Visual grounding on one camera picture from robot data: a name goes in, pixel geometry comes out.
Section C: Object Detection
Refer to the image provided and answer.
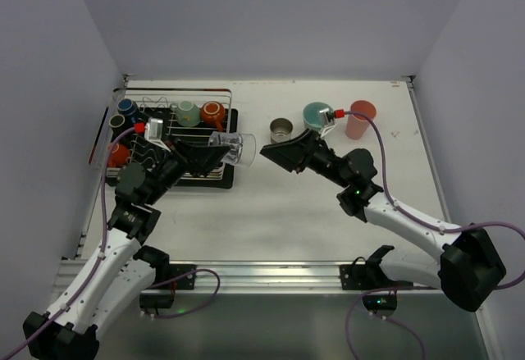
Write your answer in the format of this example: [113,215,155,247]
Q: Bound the aluminium rail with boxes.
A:
[404,75,467,261]
[57,259,481,295]

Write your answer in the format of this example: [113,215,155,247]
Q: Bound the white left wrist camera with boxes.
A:
[144,117,169,151]

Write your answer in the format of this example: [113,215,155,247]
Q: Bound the clear glass cup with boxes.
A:
[208,131,257,167]

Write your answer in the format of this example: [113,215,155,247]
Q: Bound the orange mug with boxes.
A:
[107,143,130,168]

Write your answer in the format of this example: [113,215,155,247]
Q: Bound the metal wire dish rack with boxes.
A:
[88,87,238,170]

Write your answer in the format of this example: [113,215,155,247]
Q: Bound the left black controller box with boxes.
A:
[139,292,175,313]

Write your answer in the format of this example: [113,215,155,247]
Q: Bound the pink plastic cup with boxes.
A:
[345,100,377,140]

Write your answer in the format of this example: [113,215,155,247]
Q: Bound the aluminium right side rail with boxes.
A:
[404,75,467,261]

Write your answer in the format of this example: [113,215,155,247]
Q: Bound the black cup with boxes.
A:
[109,114,127,134]

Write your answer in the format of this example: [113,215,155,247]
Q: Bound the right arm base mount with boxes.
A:
[339,257,414,291]

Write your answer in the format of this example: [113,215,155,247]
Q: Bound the white brown cup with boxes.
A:
[269,117,294,144]

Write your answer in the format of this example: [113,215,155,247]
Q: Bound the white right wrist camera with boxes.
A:
[318,107,336,138]

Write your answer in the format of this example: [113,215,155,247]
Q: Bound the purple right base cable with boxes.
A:
[344,284,436,360]

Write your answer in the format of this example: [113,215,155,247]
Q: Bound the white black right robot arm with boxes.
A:
[260,130,506,312]

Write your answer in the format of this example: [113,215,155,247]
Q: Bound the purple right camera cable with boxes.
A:
[334,107,525,295]

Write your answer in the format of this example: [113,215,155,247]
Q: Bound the purple camera cable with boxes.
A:
[0,121,147,360]
[334,107,525,295]

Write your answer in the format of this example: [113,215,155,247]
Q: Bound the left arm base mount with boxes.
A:
[152,263,197,291]

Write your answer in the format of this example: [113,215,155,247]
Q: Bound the orange white-ringed cup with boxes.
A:
[200,101,226,132]

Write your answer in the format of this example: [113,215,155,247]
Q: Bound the blue cup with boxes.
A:
[117,98,140,124]

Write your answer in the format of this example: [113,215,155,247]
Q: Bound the black drip tray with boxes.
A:
[121,106,237,189]

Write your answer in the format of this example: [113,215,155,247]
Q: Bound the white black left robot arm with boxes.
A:
[23,139,229,359]

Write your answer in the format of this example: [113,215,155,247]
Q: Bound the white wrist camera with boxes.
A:
[144,117,169,151]
[318,107,336,138]

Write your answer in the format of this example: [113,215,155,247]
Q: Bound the small green cup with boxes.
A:
[170,101,201,127]

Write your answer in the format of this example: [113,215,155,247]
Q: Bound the black controller box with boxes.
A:
[362,294,398,317]
[139,292,175,313]

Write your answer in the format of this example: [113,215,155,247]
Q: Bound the right black controller box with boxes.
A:
[362,294,398,317]

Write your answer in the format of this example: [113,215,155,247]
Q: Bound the aluminium front rail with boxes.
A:
[57,259,481,295]

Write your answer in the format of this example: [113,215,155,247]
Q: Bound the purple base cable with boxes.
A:
[344,284,436,360]
[141,267,222,320]

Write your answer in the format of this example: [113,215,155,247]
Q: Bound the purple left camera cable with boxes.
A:
[0,121,147,360]

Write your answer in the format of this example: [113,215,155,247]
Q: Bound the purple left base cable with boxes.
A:
[141,267,222,320]

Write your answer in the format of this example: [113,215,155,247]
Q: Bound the large green mug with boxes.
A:
[303,102,332,131]

